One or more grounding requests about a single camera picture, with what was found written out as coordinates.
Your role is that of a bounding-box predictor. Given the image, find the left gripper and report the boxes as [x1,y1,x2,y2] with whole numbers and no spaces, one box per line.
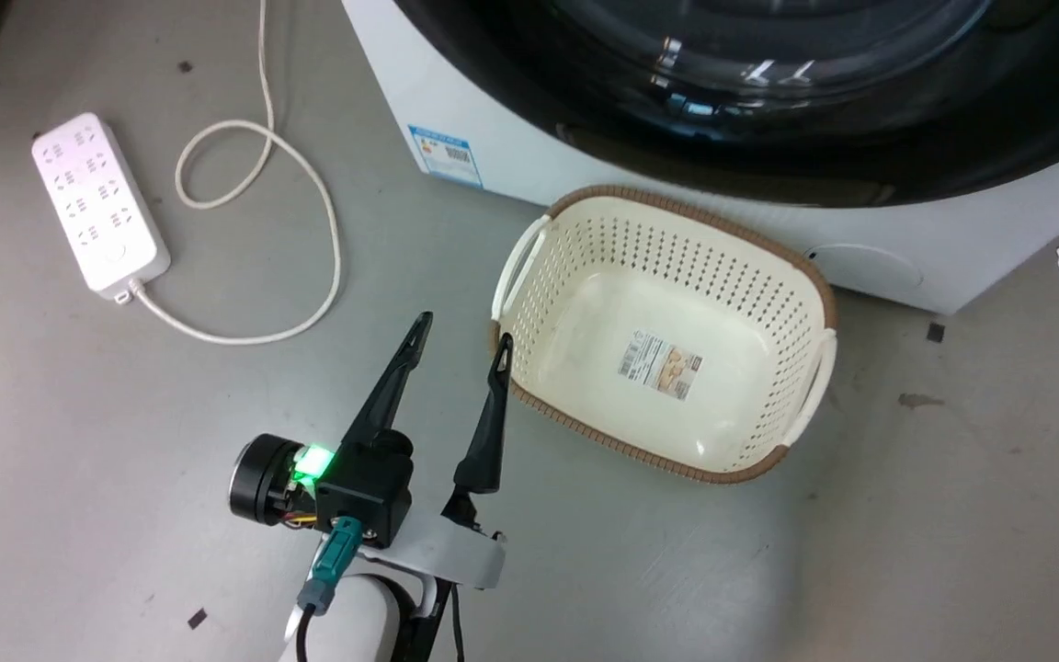
[229,312,515,590]

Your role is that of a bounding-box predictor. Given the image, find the black round washing machine door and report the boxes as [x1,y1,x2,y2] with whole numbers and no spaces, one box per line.
[392,0,1059,209]

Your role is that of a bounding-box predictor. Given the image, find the white front-load washing machine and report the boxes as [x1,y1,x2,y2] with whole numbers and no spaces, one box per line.
[343,0,1059,316]

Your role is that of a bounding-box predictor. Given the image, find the cream perforated laundry basket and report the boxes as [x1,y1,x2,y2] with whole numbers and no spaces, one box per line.
[490,185,838,485]

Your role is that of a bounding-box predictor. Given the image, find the printed paper basket label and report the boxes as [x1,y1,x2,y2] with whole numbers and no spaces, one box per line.
[618,332,704,402]

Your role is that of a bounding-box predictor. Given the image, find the blue energy label sticker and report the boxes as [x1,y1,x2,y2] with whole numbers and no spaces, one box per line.
[407,124,484,189]

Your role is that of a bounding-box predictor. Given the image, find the round white filter cover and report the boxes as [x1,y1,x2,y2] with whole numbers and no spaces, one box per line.
[808,243,926,297]

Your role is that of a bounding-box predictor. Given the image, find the white power strip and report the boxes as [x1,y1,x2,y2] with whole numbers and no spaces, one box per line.
[31,112,172,303]

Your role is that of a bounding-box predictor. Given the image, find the black cable with teal plug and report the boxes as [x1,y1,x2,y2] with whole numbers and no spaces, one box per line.
[294,516,365,662]

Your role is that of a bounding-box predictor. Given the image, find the white power strip cord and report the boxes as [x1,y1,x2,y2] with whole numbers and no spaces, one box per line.
[130,0,344,347]

